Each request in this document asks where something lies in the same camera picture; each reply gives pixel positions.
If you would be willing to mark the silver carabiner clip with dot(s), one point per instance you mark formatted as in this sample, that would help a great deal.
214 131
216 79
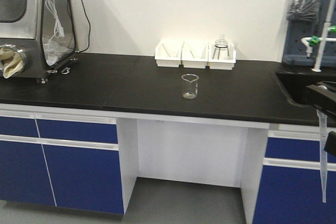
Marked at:
66 70

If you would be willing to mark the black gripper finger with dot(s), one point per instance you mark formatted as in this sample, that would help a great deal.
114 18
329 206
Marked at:
330 145
321 96

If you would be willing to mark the blue right cabinet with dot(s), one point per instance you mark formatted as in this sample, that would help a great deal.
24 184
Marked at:
290 189

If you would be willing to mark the left white plastic tray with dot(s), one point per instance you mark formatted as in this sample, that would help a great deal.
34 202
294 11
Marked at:
168 53

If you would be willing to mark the white lab faucet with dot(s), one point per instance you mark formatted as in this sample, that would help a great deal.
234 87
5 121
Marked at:
320 41

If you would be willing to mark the clear glass flask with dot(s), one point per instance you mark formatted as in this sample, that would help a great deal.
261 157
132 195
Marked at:
221 47

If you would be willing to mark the clear plastic transfer pipette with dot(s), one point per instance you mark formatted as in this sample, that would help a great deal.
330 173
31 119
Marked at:
323 157

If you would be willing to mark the cream rubber glove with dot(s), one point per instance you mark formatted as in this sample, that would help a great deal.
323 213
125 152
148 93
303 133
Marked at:
13 60

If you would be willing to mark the black lab sink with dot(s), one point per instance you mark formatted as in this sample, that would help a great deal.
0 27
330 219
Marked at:
293 84

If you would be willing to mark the steel glove box chamber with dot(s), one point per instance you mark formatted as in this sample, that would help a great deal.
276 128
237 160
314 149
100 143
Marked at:
44 30

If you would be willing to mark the grey drying peg board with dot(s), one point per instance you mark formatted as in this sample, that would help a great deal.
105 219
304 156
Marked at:
305 19

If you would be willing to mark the right white plastic tray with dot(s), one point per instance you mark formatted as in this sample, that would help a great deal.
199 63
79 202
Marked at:
222 64

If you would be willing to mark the clear glass beaker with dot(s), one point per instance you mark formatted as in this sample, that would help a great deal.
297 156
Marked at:
189 85

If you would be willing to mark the middle white plastic tray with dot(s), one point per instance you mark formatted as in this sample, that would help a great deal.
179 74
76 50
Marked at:
194 54

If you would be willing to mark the blue cabinet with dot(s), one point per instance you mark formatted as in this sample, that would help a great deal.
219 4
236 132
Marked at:
63 161
290 189

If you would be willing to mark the white plastic tray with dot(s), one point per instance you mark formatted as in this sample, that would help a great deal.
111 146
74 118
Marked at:
168 53
194 54
222 64

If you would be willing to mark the blue left cabinet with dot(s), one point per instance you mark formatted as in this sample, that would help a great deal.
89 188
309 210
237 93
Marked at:
63 161

